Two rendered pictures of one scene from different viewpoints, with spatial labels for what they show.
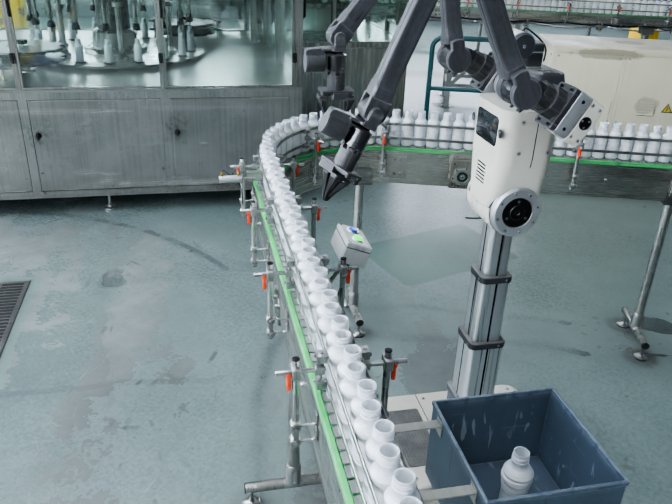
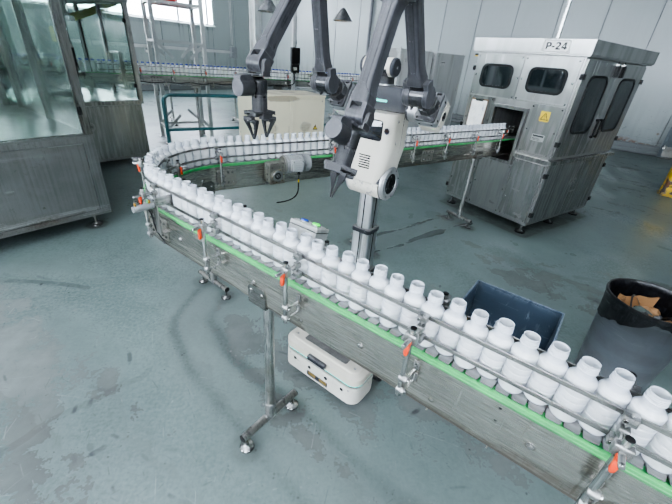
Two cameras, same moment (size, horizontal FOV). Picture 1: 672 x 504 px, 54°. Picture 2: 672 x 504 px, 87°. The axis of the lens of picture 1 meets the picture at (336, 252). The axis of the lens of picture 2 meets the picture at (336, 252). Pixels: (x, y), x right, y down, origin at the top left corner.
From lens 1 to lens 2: 1.08 m
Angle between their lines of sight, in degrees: 37
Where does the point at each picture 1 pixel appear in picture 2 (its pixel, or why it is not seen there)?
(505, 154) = (389, 145)
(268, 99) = (64, 147)
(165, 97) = not seen: outside the picture
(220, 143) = (27, 190)
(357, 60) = (105, 115)
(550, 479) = not seen: hidden behind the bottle
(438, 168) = (257, 173)
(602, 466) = (538, 311)
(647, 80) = (303, 112)
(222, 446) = (192, 419)
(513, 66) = (423, 77)
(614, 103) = (290, 126)
